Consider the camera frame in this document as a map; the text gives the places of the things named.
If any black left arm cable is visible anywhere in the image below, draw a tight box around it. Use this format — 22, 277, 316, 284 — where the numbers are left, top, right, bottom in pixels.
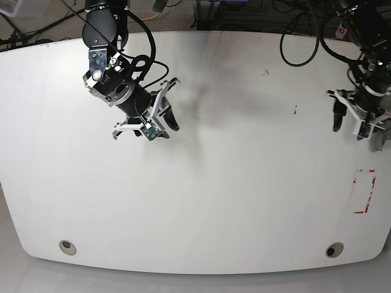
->
280, 0, 364, 68

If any table cable grommet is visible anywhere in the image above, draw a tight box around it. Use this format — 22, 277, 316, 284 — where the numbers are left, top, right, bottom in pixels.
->
326, 242, 344, 258
59, 240, 77, 256

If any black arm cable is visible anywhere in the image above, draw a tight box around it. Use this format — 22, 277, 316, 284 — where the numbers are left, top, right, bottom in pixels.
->
280, 0, 364, 68
60, 0, 170, 92

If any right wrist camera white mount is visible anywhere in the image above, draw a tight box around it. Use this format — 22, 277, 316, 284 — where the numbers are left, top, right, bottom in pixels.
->
112, 78, 180, 140

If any right table cable grommet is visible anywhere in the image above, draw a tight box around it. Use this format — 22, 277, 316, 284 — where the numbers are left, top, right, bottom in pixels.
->
326, 242, 344, 258

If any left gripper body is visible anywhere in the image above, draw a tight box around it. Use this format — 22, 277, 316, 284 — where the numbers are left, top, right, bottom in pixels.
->
346, 57, 390, 122

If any left table cable grommet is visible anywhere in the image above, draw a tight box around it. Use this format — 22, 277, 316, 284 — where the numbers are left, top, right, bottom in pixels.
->
59, 240, 77, 256

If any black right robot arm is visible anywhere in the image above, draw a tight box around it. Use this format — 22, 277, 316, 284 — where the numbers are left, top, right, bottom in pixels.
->
82, 1, 180, 141

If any red tape rectangle marking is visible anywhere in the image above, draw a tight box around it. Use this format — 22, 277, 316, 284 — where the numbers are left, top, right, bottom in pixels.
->
351, 169, 376, 215

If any white power strip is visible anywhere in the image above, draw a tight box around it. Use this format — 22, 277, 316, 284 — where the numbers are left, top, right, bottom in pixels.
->
335, 20, 351, 40

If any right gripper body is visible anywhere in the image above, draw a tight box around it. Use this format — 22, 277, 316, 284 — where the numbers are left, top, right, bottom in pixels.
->
83, 46, 152, 122

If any grey T-shirt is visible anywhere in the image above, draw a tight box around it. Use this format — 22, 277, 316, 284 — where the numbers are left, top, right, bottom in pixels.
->
369, 119, 390, 153

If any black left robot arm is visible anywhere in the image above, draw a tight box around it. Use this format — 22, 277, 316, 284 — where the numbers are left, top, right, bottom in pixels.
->
321, 1, 390, 140

